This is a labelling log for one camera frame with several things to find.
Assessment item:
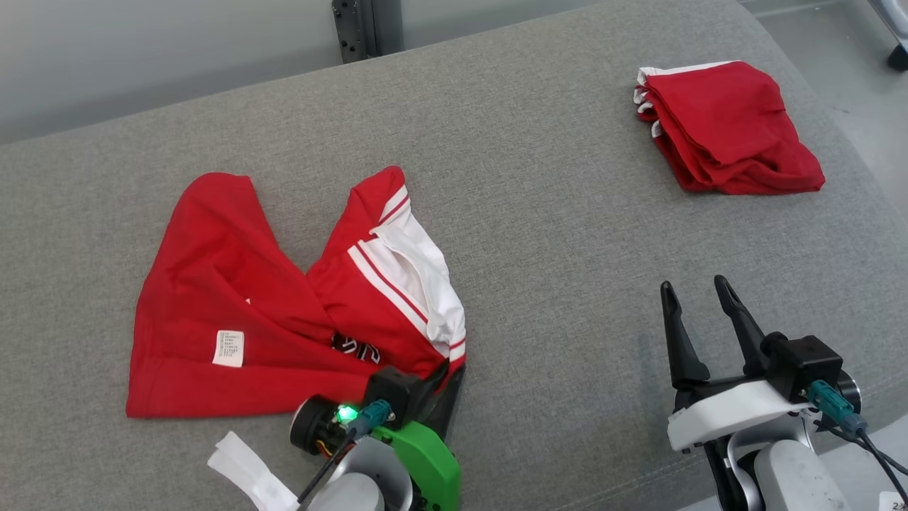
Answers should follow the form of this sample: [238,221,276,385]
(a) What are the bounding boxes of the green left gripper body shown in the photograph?
[372,419,462,511]

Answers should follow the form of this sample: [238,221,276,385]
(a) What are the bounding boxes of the red garment thin white trim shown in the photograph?
[633,60,826,196]

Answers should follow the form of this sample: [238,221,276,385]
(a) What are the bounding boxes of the grey metal post with hinge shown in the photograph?
[332,0,405,65]

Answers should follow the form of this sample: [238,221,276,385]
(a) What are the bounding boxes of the black cable teal plug left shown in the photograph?
[297,400,394,506]

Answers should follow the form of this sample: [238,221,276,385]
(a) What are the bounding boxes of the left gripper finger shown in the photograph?
[424,364,467,439]
[417,359,453,421]

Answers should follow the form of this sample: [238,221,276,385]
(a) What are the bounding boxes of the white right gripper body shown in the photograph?
[666,375,814,454]

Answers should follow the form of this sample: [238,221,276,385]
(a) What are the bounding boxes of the grey leg black foot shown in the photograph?
[867,0,908,72]

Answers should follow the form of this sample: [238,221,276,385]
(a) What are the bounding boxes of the black cable teal plug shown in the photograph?
[807,380,908,499]
[297,400,394,506]

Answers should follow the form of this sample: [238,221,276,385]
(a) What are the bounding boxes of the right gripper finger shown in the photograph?
[713,275,772,378]
[659,280,712,390]

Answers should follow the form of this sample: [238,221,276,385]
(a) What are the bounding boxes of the long white cable tag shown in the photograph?
[207,431,302,511]

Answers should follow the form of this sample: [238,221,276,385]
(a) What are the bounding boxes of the black cable teal plug right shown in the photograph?
[807,380,908,499]

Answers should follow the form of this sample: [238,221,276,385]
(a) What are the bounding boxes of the red jersey white sleeves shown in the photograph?
[126,165,467,419]

